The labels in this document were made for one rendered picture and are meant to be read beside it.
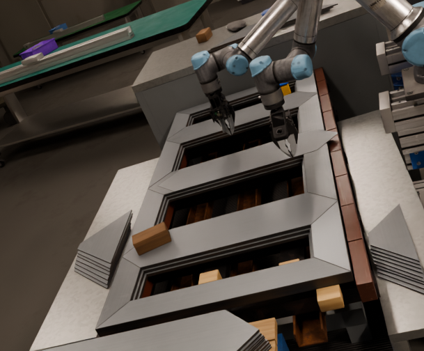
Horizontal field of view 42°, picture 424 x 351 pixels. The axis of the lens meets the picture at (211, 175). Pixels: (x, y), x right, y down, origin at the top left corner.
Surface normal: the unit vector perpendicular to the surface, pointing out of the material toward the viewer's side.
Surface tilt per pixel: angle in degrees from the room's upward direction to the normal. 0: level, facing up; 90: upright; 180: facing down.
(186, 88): 90
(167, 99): 90
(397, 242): 0
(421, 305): 0
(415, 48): 96
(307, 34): 99
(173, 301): 0
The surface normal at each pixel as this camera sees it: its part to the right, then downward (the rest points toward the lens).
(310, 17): -0.02, 0.62
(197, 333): -0.36, -0.83
